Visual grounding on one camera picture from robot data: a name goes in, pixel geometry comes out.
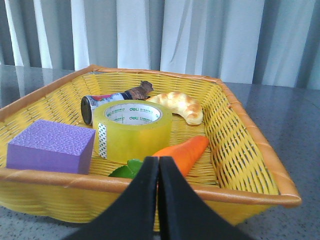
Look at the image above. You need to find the purple foam block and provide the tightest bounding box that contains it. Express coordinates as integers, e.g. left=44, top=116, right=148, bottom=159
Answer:
left=6, top=119, right=96, bottom=175

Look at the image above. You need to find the small labelled bottle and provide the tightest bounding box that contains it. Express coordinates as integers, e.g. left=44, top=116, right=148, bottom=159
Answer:
left=80, top=90, right=133, bottom=125

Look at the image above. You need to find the brown toy bear figure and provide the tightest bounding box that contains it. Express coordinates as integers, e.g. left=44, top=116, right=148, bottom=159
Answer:
left=124, top=81, right=154, bottom=100

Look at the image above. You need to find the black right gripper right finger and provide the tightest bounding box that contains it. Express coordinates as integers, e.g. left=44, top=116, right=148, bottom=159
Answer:
left=158, top=156, right=252, bottom=240

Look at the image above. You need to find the toy croissant bread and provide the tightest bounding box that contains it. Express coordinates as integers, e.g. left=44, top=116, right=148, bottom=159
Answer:
left=147, top=91, right=203, bottom=126

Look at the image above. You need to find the grey white curtain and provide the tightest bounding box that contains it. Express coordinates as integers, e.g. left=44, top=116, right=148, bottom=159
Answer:
left=0, top=0, right=320, bottom=90

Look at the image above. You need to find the yellow woven basket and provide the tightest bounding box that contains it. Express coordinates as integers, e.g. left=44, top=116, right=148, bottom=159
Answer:
left=0, top=65, right=302, bottom=225

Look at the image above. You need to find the orange toy carrot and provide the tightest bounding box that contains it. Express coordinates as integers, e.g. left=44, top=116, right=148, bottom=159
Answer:
left=108, top=135, right=210, bottom=179

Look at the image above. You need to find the yellow clear tape roll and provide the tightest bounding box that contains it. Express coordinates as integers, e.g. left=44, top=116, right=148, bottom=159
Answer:
left=92, top=100, right=172, bottom=164

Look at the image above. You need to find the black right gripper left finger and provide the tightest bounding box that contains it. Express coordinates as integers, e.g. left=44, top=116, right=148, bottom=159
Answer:
left=65, top=156, right=159, bottom=240

